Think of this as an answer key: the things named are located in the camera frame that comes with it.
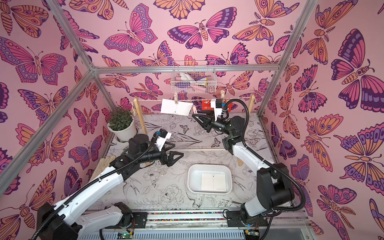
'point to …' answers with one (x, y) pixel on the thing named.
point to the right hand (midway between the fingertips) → (195, 114)
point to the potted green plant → (122, 123)
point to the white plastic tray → (194, 172)
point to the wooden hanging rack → (239, 161)
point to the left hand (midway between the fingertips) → (179, 149)
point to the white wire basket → (193, 76)
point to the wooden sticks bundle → (102, 166)
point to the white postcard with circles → (213, 182)
